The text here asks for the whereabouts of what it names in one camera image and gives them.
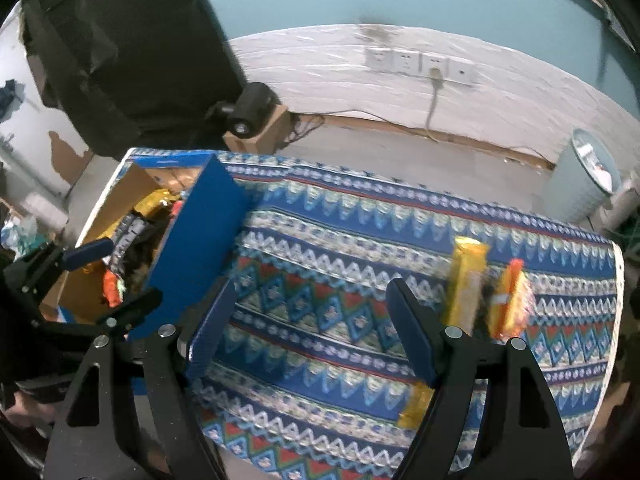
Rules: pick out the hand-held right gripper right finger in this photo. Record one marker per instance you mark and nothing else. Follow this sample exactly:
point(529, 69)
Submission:
point(410, 330)

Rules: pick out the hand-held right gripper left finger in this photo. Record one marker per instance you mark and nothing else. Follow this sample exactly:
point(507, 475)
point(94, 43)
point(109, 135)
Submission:
point(210, 335)

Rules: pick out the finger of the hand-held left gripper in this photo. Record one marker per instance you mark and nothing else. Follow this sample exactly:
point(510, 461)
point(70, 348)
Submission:
point(140, 305)
point(90, 255)

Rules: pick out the orange and green snack packet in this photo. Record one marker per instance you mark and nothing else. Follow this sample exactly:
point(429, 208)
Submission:
point(111, 290)

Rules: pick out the black snack packet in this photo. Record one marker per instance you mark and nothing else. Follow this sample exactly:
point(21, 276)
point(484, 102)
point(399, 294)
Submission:
point(129, 232)

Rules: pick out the long yellow snack packet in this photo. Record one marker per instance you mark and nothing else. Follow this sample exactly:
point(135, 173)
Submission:
point(465, 285)

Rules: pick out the yellow and brown snack packet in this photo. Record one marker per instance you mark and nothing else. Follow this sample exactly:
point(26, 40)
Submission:
point(150, 204)

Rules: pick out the blue cardboard box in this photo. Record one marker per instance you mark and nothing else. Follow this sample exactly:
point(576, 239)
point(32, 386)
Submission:
point(200, 230)

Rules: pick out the person's left hand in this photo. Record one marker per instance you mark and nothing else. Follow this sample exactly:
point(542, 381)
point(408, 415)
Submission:
point(30, 405)

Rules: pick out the white container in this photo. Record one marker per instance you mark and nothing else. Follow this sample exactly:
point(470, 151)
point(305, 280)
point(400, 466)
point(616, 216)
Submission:
point(42, 210)

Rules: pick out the clear plastic bag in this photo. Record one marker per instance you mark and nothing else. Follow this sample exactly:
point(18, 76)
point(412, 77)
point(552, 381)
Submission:
point(20, 237)

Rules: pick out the small yellow snack packet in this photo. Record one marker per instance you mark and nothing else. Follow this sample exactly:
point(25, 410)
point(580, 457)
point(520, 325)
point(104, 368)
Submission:
point(415, 407)

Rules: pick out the blue patterned tablecloth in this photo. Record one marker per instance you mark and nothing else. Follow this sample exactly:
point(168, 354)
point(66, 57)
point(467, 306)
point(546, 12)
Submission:
point(325, 270)

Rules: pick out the orange and yellow snack packet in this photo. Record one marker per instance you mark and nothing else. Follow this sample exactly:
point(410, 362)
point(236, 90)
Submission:
point(512, 305)

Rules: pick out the white door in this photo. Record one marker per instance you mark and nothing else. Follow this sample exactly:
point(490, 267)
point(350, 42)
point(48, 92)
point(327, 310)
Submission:
point(30, 135)

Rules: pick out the black curtain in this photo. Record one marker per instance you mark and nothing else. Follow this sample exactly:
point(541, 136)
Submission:
point(125, 50)

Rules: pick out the small brown carton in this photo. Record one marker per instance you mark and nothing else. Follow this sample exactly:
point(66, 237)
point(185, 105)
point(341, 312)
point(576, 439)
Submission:
point(270, 132)

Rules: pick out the pale blue waste bin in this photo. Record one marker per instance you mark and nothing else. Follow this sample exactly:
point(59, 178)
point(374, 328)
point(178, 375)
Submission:
point(570, 185)

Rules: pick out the black cylindrical device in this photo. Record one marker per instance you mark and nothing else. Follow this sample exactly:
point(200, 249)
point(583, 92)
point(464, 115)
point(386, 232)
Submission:
point(252, 105)

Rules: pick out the white wall socket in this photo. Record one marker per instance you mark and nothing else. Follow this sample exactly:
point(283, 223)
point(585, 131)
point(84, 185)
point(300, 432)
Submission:
point(462, 71)
point(378, 59)
point(406, 62)
point(434, 62)

